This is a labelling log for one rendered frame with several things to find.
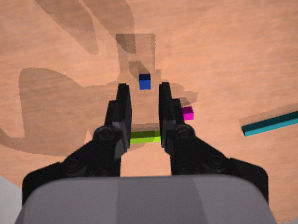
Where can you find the turquoise rod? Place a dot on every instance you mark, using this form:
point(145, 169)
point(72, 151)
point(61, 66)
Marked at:
point(270, 124)

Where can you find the small blue block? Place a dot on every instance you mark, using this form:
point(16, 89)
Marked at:
point(145, 81)

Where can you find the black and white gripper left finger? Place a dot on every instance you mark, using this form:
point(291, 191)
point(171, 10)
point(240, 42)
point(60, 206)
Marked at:
point(100, 157)

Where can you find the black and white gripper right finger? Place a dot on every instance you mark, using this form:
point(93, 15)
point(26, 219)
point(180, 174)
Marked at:
point(189, 155)

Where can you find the lime green rod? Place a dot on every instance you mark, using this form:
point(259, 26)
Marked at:
point(145, 136)

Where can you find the magenta rectangular block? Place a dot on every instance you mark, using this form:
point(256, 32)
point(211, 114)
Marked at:
point(188, 113)

